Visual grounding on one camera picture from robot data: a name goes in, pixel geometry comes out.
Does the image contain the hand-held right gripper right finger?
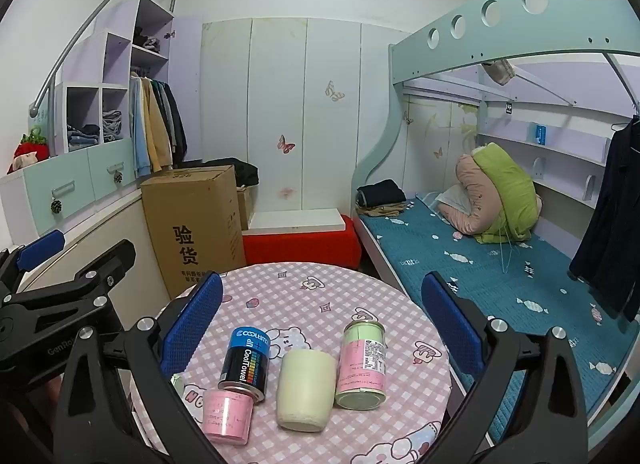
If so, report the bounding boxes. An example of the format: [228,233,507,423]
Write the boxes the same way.
[420,271,591,464]

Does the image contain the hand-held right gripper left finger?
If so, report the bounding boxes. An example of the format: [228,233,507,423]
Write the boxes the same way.
[52,271,226,464]

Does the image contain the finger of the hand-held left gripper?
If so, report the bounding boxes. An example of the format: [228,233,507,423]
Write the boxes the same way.
[0,230,67,295]
[0,240,137,312]

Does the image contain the cream cup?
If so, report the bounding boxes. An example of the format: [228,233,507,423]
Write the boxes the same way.
[276,349,338,433]

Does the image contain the black and blue can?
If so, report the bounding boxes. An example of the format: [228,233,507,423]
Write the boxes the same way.
[217,326,272,402]

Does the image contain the purple stair cabinet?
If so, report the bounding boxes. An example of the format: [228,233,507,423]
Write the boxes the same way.
[0,0,203,247]

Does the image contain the blue printed bedsheet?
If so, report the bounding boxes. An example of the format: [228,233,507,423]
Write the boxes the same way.
[357,198,640,445]

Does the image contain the short pink can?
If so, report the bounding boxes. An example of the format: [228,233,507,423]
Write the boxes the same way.
[202,389,255,445]

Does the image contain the red strawberry plush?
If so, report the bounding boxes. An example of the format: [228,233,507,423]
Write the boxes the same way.
[12,126,51,171]

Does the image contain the tall green and pink can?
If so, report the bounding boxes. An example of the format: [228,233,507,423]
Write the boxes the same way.
[334,319,388,411]

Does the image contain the large cardboard box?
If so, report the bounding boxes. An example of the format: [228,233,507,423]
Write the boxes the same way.
[140,165,247,299]

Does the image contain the folded jeans pile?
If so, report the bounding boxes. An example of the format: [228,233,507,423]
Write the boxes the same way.
[67,124,102,153]

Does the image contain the pink checked tablecloth round table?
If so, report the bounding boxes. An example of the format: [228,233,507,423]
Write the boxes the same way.
[127,263,453,464]

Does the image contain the white pillow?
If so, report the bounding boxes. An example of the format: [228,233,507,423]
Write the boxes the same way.
[433,185,475,221]

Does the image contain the small cardboard box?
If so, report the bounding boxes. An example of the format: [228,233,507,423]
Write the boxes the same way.
[237,186,256,231]

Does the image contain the red storage bench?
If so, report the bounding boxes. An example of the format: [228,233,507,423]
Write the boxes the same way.
[242,215,362,275]

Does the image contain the folded beige garment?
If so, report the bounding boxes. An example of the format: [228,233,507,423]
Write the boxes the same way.
[357,201,408,219]

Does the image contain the folded grey clothes pile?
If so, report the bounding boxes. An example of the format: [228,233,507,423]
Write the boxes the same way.
[102,110,124,143]

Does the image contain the green and pink rolled quilt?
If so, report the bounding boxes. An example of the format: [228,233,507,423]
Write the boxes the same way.
[440,142,544,245]

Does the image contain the row of hanging clothes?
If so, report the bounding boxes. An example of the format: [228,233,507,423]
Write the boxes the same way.
[128,72,189,179]

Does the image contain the white board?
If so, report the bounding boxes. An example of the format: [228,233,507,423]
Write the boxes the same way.
[248,210,353,233]

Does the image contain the folded dark clothes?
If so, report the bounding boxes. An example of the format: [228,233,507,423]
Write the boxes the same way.
[356,180,407,207]

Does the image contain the black cloth bag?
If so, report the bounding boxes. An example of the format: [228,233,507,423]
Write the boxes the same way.
[199,158,260,191]

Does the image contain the hanging dark garment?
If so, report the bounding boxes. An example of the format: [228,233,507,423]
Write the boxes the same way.
[569,115,640,323]

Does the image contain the white wardrobe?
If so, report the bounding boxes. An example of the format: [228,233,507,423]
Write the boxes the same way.
[200,18,401,217]

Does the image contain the grey metal handrail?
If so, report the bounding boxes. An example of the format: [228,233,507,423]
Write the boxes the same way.
[29,0,184,117]

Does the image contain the dark clothes pile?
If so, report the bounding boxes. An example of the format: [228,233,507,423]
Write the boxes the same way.
[132,26,162,55]

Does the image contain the grey cloth bundle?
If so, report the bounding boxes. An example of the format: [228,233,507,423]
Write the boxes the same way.
[480,58,516,86]

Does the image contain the purple wall shelves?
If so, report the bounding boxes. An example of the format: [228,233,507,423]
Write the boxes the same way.
[476,116,623,209]

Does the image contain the teal bunk bed frame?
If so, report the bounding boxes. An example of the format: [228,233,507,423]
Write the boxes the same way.
[350,0,640,450]

